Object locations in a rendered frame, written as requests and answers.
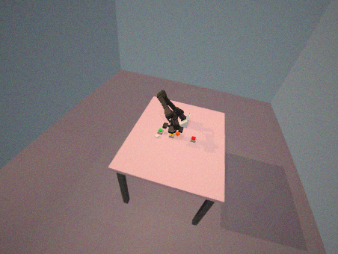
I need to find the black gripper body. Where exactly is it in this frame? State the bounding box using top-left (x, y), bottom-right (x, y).
top-left (162, 123), bottom-right (184, 133)

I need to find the green button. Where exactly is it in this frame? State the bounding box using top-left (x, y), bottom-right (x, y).
top-left (157, 128), bottom-right (164, 135)

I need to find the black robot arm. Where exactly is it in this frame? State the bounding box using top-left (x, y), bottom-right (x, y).
top-left (157, 90), bottom-right (186, 134)

